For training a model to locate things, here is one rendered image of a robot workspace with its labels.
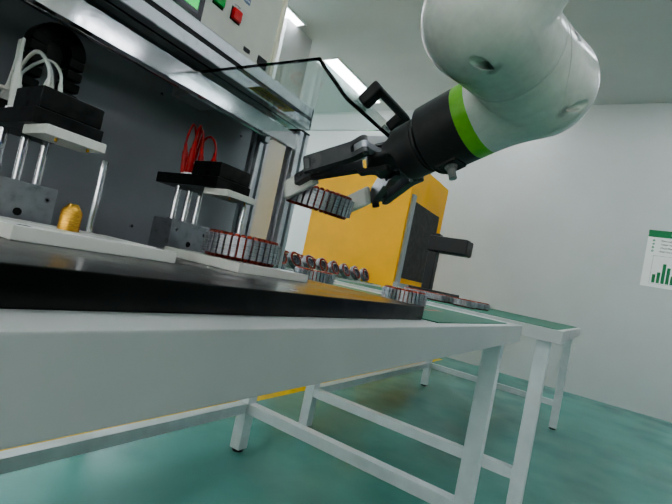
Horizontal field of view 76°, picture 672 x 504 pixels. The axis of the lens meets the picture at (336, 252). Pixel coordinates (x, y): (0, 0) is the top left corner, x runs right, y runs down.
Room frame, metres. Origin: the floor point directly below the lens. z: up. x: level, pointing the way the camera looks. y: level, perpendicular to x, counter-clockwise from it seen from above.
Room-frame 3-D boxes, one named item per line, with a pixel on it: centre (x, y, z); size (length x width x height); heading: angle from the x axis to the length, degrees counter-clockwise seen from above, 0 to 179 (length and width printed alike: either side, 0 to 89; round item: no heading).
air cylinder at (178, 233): (0.71, 0.26, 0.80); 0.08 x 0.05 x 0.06; 148
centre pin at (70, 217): (0.43, 0.27, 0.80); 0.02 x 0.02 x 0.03
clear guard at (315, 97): (0.71, 0.10, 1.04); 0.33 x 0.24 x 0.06; 58
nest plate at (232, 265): (0.63, 0.14, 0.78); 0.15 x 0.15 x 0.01; 58
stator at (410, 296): (1.06, -0.19, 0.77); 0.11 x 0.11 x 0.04
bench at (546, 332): (2.64, -0.90, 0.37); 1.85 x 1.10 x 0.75; 148
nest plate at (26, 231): (0.43, 0.27, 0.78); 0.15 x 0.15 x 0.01; 58
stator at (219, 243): (0.63, 0.14, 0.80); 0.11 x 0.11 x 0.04
